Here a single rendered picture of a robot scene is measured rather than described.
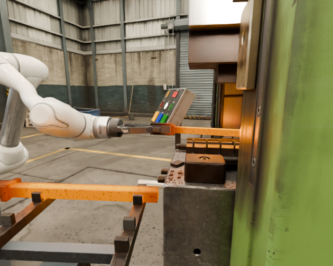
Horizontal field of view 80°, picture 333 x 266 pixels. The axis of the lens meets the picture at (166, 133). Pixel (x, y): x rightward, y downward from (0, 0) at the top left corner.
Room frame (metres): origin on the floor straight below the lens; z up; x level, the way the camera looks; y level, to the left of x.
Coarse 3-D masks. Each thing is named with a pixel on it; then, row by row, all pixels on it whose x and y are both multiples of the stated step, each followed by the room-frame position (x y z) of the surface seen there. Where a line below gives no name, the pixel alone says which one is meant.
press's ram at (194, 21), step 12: (192, 0) 0.62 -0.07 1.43; (204, 0) 0.61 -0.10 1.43; (216, 0) 0.61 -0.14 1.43; (228, 0) 0.61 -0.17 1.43; (192, 12) 0.62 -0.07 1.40; (204, 12) 0.61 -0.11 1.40; (216, 12) 0.61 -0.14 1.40; (228, 12) 0.61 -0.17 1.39; (240, 12) 0.60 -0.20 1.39; (192, 24) 0.62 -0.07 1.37; (204, 24) 0.61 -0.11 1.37; (216, 24) 0.61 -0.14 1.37; (228, 24) 0.61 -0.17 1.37
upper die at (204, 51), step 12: (192, 36) 0.67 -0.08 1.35; (204, 36) 0.66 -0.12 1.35; (216, 36) 0.66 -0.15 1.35; (228, 36) 0.65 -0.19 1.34; (192, 48) 0.67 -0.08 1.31; (204, 48) 0.66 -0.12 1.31; (216, 48) 0.66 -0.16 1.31; (228, 48) 0.65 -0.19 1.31; (192, 60) 0.67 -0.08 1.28; (204, 60) 0.66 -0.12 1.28; (216, 60) 0.66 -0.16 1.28; (228, 60) 0.65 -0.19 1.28
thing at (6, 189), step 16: (0, 192) 0.38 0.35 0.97; (16, 192) 0.39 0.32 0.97; (32, 192) 0.39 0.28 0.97; (48, 192) 0.39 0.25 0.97; (64, 192) 0.38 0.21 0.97; (80, 192) 0.38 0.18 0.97; (96, 192) 0.38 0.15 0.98; (112, 192) 0.38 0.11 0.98; (128, 192) 0.37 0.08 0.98; (144, 192) 0.37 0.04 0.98
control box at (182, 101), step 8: (184, 88) 1.19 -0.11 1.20; (168, 96) 1.39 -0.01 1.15; (176, 96) 1.24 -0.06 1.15; (184, 96) 1.17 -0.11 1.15; (192, 96) 1.18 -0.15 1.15; (160, 104) 1.45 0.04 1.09; (168, 104) 1.29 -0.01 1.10; (176, 104) 1.16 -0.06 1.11; (184, 104) 1.17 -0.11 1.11; (160, 112) 1.35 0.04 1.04; (168, 112) 1.21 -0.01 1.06; (176, 112) 1.15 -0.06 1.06; (184, 112) 1.17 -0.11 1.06; (160, 120) 1.26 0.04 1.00; (168, 120) 1.14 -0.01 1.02; (176, 120) 1.15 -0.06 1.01
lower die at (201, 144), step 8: (200, 144) 0.70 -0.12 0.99; (208, 144) 0.70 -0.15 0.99; (216, 144) 0.70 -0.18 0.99; (224, 144) 0.70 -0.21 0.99; (200, 152) 0.66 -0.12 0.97; (208, 152) 0.66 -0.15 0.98; (216, 152) 0.66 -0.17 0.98; (224, 152) 0.65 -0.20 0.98; (232, 152) 0.65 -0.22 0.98; (232, 168) 0.65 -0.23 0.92
